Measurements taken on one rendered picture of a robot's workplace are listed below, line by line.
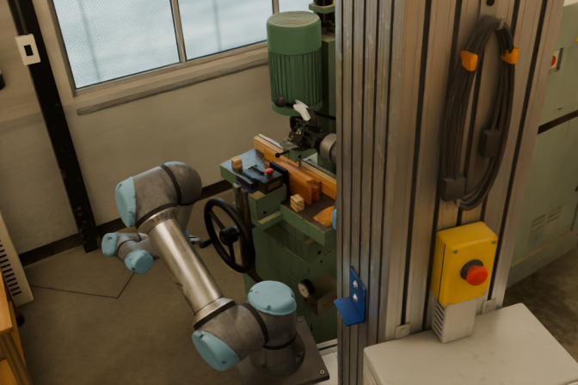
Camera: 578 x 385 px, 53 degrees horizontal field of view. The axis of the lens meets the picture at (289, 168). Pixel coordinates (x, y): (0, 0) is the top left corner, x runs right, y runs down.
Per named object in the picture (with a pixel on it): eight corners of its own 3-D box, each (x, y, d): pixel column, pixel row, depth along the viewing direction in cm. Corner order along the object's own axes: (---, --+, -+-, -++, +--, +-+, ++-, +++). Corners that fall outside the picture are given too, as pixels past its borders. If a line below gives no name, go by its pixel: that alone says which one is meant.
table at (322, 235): (199, 186, 224) (198, 173, 221) (261, 157, 240) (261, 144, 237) (303, 260, 184) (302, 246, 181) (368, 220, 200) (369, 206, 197)
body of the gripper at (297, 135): (293, 116, 170) (321, 130, 162) (312, 120, 176) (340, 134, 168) (285, 140, 172) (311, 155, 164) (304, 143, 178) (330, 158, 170)
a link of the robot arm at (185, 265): (275, 339, 137) (162, 155, 149) (223, 374, 130) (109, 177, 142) (260, 349, 147) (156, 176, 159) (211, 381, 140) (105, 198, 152)
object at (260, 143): (254, 148, 235) (253, 137, 232) (258, 146, 236) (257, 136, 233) (361, 210, 195) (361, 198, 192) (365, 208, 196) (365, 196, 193)
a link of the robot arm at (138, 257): (162, 244, 179) (145, 230, 186) (128, 260, 173) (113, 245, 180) (166, 264, 182) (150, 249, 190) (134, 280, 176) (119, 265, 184)
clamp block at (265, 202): (233, 204, 207) (230, 183, 202) (263, 189, 214) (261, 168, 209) (259, 222, 197) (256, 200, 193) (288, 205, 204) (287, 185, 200)
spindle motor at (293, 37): (261, 106, 200) (254, 19, 184) (299, 91, 210) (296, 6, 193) (294, 123, 189) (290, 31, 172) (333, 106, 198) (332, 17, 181)
